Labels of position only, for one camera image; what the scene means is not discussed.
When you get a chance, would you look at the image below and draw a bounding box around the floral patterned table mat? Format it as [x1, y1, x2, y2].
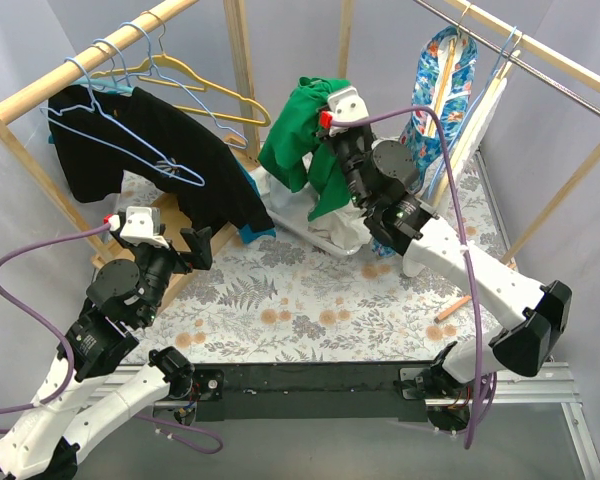
[79, 138, 537, 363]

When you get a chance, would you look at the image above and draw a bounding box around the wooden clothes rack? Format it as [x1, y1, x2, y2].
[0, 1, 260, 313]
[348, 1, 600, 333]

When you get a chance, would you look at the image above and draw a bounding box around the teal t shirt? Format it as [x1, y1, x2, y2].
[47, 124, 277, 246]

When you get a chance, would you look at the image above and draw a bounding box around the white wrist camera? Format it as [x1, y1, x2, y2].
[318, 86, 369, 137]
[104, 206, 169, 249]

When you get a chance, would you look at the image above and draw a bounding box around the wooden clothes rack left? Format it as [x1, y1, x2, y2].
[0, 1, 260, 313]

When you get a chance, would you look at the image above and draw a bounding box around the teal plastic hanger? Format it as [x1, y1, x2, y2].
[73, 77, 133, 95]

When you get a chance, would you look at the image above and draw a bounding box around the white t shirt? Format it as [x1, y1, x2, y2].
[250, 167, 371, 249]

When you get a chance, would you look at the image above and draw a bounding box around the white plastic laundry basket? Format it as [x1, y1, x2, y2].
[262, 196, 360, 258]

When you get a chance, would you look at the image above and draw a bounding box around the cream wooden hanger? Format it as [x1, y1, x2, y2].
[428, 61, 514, 213]

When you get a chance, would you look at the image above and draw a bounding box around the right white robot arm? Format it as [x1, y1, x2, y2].
[323, 125, 572, 398]

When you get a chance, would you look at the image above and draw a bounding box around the wooden clothes rack right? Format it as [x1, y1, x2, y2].
[348, 1, 600, 333]

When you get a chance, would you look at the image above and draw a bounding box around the blue wire hanger right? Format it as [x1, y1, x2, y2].
[474, 26, 519, 103]

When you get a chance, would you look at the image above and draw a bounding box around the black t shirt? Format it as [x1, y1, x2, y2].
[47, 85, 274, 241]

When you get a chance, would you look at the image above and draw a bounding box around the bright green t shirt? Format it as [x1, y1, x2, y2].
[258, 77, 350, 221]

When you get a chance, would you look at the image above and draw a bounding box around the blue floral garment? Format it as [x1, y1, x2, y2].
[369, 25, 478, 261]

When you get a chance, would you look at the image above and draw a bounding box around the white fleece garment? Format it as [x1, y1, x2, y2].
[451, 77, 508, 255]

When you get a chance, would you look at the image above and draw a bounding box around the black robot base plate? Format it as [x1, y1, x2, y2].
[134, 360, 492, 420]

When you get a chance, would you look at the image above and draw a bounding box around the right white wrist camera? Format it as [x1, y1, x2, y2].
[318, 86, 369, 137]

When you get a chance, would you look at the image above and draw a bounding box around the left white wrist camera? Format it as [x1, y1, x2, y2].
[104, 206, 169, 249]

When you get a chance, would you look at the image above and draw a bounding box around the light blue wire hanger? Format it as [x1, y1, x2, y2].
[114, 22, 249, 150]
[91, 39, 131, 87]
[39, 55, 206, 187]

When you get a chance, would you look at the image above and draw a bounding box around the metal hanging rod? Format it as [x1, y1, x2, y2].
[414, 0, 600, 119]

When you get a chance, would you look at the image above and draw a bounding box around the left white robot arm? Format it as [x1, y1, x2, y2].
[0, 227, 212, 479]

